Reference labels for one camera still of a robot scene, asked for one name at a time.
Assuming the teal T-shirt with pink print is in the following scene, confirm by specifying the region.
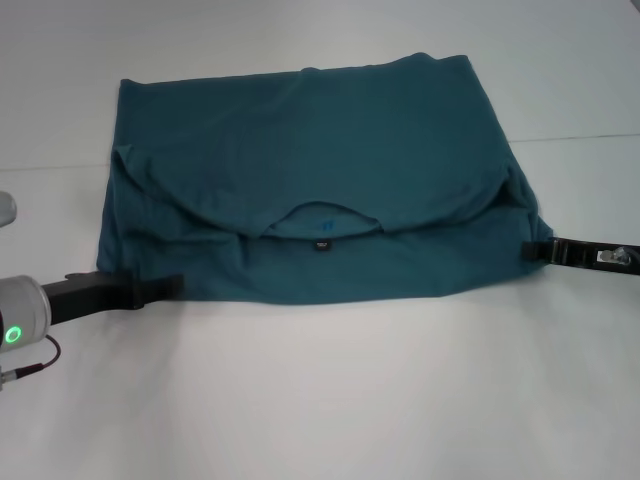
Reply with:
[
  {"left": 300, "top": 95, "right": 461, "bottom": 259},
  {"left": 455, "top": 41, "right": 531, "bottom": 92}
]
[{"left": 94, "top": 51, "right": 555, "bottom": 307}]

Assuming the left arm cable with plug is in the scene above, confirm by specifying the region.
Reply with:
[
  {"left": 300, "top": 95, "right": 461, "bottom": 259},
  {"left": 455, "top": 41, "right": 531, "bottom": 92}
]
[{"left": 0, "top": 335, "right": 64, "bottom": 395}]

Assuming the right arm cable with plug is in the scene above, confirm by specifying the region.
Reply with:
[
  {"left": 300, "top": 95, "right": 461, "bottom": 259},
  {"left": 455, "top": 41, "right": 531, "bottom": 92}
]
[{"left": 598, "top": 247, "right": 634, "bottom": 265}]

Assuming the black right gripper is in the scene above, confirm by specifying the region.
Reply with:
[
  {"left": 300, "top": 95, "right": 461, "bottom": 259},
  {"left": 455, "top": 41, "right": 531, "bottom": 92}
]
[{"left": 520, "top": 236, "right": 640, "bottom": 277}]

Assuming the arm cable with plug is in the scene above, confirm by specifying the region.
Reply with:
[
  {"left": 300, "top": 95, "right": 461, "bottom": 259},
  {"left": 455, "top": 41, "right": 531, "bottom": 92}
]
[
  {"left": 0, "top": 335, "right": 64, "bottom": 395},
  {"left": 598, "top": 247, "right": 634, "bottom": 265}
]

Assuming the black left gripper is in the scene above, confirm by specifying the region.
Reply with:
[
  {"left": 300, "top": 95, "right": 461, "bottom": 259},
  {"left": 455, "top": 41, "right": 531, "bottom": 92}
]
[{"left": 39, "top": 271, "right": 185, "bottom": 327}]

